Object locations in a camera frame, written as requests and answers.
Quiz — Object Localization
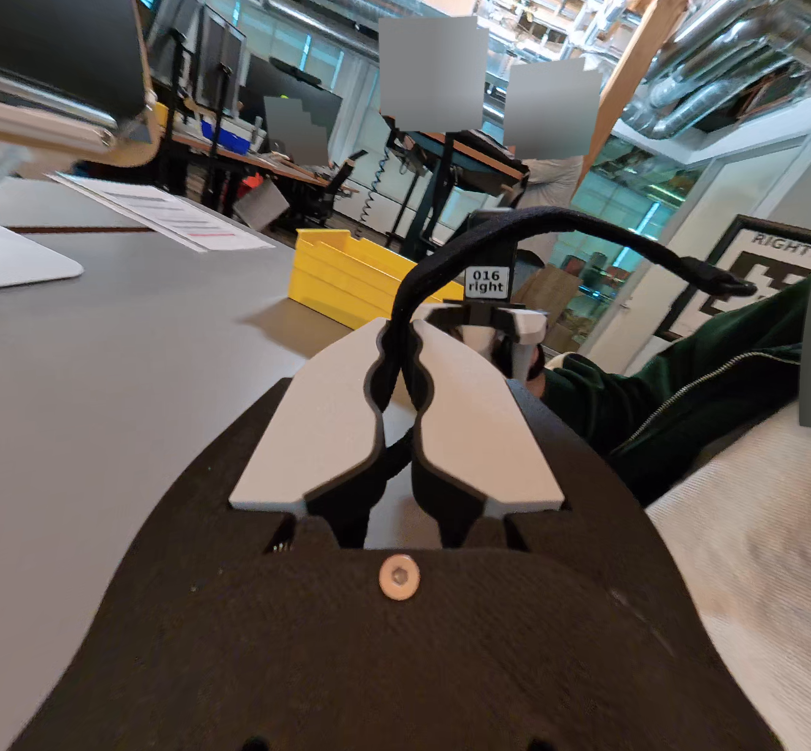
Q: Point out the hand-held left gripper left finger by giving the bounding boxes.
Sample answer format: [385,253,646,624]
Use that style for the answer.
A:
[227,317,390,548]

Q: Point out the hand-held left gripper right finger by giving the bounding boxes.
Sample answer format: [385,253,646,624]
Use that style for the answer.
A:
[411,320,566,548]

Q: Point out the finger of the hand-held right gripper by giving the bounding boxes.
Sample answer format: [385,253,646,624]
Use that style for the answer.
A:
[418,304,487,357]
[504,310,548,379]

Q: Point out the black braided strap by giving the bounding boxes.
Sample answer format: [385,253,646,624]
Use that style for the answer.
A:
[366,206,759,498]

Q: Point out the yellow plastic bin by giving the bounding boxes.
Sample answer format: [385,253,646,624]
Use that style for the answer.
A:
[288,228,466,330]

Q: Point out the person's right forearm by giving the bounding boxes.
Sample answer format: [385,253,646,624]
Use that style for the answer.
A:
[542,279,811,508]

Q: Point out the person's right hand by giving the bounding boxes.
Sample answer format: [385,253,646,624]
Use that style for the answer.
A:
[523,345,551,398]

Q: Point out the brown cardboard box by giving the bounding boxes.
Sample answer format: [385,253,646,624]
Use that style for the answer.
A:
[512,263,584,346]

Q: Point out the black standing desk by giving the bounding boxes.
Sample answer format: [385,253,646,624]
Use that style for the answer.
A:
[383,117,530,257]

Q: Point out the black office chair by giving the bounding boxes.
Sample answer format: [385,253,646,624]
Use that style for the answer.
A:
[313,149,368,226]

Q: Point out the grey cardboard panel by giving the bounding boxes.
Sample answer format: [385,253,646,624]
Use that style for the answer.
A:
[233,180,289,233]

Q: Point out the long wooden office desk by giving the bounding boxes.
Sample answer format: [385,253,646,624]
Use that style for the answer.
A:
[152,123,333,188]

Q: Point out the black computer monitor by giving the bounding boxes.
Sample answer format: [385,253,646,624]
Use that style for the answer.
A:
[244,55,343,159]

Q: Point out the framed marker poster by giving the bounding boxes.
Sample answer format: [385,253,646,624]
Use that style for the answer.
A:
[659,213,811,341]

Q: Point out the printed paper sheet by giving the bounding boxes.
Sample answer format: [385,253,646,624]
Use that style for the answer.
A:
[47,173,276,252]

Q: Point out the person's cream trousers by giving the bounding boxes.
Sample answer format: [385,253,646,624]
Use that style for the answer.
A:
[643,399,811,751]

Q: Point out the blue storage crate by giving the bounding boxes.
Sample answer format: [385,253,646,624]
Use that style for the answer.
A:
[200,116,252,154]

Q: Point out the bundle of silver ducts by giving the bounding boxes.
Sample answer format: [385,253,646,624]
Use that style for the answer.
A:
[608,0,811,140]

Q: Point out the white tablet stand with board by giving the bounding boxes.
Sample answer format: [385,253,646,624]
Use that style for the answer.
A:
[0,0,159,289]

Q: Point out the coiled black cable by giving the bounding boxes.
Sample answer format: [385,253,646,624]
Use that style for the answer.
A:
[361,152,389,238]

